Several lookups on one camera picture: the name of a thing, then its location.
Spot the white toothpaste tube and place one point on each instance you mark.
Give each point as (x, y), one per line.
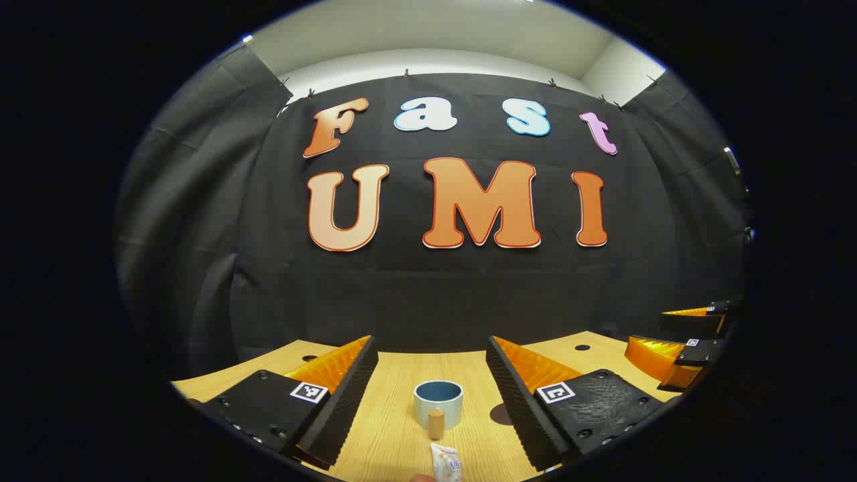
(445, 463)

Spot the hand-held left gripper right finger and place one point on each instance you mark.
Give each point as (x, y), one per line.
(519, 408)

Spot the dark brown round coaster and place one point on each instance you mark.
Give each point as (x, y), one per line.
(501, 415)

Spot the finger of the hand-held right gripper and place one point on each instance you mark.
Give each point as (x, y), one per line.
(696, 321)
(699, 353)

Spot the wooden desktop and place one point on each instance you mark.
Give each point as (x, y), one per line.
(395, 435)

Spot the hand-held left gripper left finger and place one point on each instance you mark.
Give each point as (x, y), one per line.
(341, 415)

